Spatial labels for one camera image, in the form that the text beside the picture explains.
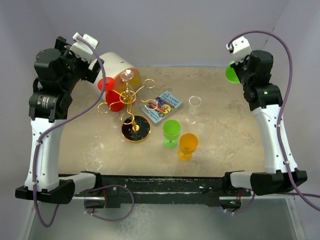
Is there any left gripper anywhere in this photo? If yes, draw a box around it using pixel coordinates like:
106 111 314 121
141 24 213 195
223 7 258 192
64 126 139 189
55 37 103 93

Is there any green goblet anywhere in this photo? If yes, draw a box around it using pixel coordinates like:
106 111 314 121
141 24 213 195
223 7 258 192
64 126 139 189
162 119 181 149
225 61 240 84

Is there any red plastic goblet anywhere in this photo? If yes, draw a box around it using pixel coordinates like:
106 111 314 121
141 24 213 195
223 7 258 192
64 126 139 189
104 76 125 112

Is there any clear wine glass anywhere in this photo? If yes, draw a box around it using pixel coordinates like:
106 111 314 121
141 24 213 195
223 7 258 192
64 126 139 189
120 69 136 104

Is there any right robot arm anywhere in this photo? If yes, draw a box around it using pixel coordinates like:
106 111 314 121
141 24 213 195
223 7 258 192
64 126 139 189
222 50 308 196

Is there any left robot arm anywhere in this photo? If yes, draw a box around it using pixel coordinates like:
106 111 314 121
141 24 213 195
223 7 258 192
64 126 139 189
15 33 105 205

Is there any gold wine glass rack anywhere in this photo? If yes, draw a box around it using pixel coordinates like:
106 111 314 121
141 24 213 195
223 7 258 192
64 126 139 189
97 78 156 143

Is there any white orange cylinder appliance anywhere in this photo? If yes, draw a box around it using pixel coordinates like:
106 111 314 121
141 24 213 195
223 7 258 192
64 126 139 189
100 52 142 102

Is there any clear glass on table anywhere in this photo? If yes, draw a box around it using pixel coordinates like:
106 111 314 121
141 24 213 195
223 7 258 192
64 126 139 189
184 95 202 125

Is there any colourful children's book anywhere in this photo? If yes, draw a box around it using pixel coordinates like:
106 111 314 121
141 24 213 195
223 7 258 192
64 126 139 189
141 90 182 125

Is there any orange plastic goblet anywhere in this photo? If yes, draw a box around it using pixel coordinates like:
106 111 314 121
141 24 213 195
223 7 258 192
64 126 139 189
177 133 199 162

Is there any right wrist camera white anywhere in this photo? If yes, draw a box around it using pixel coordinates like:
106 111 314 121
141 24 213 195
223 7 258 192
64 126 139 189
226 36 252 65

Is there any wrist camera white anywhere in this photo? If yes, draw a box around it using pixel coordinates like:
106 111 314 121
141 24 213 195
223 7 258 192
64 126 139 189
70 32 99 64
226 36 252 65

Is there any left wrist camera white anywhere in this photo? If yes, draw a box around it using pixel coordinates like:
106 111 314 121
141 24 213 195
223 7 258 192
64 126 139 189
70 32 99 64

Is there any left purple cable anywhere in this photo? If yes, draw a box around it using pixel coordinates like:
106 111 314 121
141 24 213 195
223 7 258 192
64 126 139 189
32 37 107 228

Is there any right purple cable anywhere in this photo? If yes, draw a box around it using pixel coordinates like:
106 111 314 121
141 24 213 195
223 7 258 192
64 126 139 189
228 30 320 211

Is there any purple cable loop front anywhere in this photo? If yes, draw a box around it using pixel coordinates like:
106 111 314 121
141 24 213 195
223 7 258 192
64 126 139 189
83 184 135 222

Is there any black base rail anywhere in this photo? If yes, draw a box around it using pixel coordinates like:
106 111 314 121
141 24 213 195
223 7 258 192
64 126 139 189
76 175 251 208

